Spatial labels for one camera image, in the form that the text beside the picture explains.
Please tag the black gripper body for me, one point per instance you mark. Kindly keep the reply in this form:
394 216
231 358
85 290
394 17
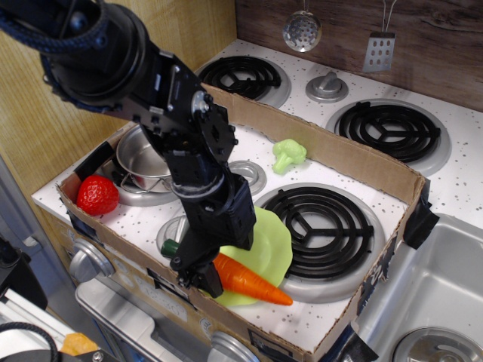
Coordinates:
224 218

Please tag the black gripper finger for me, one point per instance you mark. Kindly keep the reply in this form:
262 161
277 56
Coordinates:
187 281
208 280

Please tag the orange plastic toy carrot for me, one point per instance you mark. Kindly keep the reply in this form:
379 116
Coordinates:
251 281

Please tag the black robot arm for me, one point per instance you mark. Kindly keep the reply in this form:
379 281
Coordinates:
98 56

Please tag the light green plastic plate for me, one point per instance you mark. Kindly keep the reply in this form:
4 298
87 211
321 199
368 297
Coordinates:
269 245

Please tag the grey centre stove knob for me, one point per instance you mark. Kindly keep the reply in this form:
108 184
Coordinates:
252 172

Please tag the grey stove knob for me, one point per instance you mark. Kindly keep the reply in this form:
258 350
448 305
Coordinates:
170 235
252 172
327 88

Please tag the grey front stove knob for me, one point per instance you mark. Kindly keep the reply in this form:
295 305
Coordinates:
170 235

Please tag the right grey oven knob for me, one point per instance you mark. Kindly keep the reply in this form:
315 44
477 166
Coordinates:
225 347

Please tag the grey oven knob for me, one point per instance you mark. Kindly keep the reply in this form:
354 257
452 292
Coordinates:
88 262
225 347

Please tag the light green toy broccoli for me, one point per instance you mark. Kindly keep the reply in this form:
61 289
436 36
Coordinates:
287 152

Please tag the small stainless steel pot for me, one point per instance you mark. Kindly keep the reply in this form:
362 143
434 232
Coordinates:
145 168

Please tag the left grey oven knob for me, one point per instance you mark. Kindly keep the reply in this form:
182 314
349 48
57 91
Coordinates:
88 262

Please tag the brown cardboard fence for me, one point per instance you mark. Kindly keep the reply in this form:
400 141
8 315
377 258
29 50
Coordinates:
334 153

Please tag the front right black burner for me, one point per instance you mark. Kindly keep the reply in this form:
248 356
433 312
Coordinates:
335 239

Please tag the black burner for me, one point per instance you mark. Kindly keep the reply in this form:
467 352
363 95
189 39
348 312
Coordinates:
335 239
397 128
251 77

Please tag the red plastic toy strawberry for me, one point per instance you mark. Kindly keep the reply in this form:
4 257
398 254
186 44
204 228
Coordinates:
97 195

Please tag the orange yellow object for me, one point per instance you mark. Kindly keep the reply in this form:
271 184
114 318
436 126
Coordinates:
76 344

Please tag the back left black burner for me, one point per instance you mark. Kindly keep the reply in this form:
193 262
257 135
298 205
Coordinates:
251 77

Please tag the grey back stove knob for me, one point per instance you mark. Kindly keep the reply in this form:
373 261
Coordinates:
327 88

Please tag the black device at left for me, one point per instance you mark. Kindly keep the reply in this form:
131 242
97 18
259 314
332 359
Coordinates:
17 275

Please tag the back right black burner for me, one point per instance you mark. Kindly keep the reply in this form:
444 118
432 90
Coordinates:
397 128

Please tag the hanging metal strainer ladle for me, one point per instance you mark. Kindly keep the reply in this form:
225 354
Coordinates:
302 30

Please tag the hanging metal slotted spatula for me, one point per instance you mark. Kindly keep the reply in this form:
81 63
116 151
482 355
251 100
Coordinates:
380 48

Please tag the grey toy sink basin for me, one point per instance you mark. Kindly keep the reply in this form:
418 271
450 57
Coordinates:
437 285

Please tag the silver sink drain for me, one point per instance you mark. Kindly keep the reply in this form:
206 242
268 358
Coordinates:
436 344

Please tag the grey oven door handle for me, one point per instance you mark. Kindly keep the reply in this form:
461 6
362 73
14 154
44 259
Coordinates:
136 327

